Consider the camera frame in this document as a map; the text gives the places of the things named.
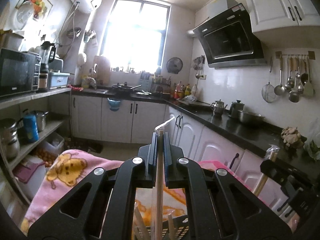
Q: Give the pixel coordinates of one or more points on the grey kitchen shelf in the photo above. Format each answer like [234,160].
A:
[30,98]

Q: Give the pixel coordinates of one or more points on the white round plate cover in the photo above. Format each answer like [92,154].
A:
[26,15]

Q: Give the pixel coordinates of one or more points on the black perforated utensil holder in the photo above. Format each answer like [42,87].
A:
[160,232]

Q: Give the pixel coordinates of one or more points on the black frying pan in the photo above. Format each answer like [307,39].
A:
[123,88]

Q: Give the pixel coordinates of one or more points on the steel ladle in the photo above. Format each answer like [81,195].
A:
[293,96]
[279,88]

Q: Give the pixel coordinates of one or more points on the green vegetable bag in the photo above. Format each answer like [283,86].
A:
[312,150]

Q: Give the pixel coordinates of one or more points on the small black fan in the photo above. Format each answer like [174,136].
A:
[174,65]

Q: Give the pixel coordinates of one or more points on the group of condiment bottles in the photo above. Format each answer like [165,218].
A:
[183,90]

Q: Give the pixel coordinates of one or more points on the black range hood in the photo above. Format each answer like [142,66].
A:
[230,40]

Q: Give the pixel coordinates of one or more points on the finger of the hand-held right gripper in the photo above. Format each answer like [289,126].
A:
[272,168]

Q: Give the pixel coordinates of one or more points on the food wall poster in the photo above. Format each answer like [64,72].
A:
[33,0]

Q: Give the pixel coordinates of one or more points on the pale spatula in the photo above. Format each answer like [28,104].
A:
[309,87]

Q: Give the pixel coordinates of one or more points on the blue canister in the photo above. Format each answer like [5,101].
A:
[30,127]

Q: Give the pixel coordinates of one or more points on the blue hanging basket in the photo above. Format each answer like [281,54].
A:
[114,105]

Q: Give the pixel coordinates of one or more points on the stacked steel pots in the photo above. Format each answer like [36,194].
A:
[8,140]

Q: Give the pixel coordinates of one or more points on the pink printed blanket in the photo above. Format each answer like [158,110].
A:
[72,166]

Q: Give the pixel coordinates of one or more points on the white wall cabinet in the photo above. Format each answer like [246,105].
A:
[277,5]

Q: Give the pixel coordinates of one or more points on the plastic-wrapped chopsticks pair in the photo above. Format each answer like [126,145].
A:
[159,205]
[172,226]
[273,152]
[139,220]

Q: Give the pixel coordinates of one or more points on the wall utensil rail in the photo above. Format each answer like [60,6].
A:
[295,54]

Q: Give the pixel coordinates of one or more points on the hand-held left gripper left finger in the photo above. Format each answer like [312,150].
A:
[155,155]

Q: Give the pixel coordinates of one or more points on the black microwave oven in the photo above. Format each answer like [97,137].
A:
[17,72]

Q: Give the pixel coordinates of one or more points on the kitchen window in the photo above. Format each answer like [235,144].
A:
[136,32]

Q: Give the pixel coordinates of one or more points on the steel kettle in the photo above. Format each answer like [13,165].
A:
[218,107]

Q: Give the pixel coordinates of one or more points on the wooden cutting board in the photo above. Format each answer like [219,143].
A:
[102,70]

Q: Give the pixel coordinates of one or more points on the black blender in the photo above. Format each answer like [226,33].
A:
[47,62]

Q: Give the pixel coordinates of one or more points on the steel basin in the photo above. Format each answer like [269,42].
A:
[250,117]

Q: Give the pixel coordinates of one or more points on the pink plastic tray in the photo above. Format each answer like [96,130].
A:
[26,172]

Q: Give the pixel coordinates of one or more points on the white kitchen cabinets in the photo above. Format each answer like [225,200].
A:
[87,117]

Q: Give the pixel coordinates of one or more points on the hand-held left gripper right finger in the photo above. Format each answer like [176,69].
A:
[165,155]

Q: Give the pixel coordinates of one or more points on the pile of pale mushrooms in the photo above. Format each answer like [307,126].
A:
[292,137]

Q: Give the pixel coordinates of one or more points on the steel pot with lid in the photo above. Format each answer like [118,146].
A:
[42,121]

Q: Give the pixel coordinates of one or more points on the blue-grey plastic crate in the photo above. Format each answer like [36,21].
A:
[58,80]

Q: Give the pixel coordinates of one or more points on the pile of brown eggs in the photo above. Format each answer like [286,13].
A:
[45,156]

